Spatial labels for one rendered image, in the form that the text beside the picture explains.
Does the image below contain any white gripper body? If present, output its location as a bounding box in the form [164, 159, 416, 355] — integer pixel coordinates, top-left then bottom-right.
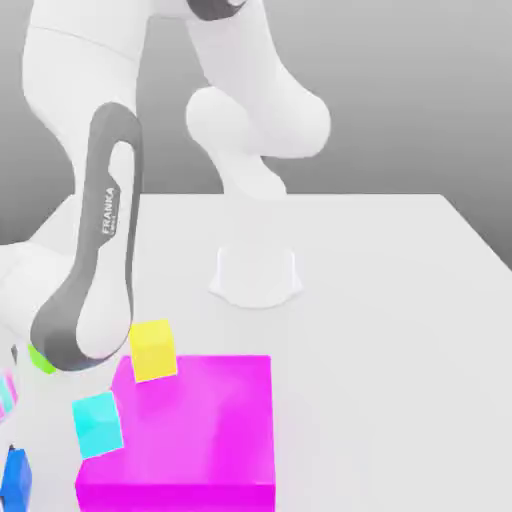
[0, 419, 28, 453]

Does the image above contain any small blue cube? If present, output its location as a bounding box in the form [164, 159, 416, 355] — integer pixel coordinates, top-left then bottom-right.
[0, 446, 33, 512]

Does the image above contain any small green cube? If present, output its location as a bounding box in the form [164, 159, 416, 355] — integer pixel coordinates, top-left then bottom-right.
[26, 342, 58, 376]

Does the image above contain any small cyan cube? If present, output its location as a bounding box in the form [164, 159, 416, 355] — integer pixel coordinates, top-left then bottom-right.
[71, 390, 126, 461]

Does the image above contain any small yellow cube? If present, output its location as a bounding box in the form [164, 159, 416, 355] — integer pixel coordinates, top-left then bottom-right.
[128, 318, 179, 384]

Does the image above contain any large magenta box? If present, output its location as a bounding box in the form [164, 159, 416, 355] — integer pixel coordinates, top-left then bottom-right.
[74, 353, 278, 512]

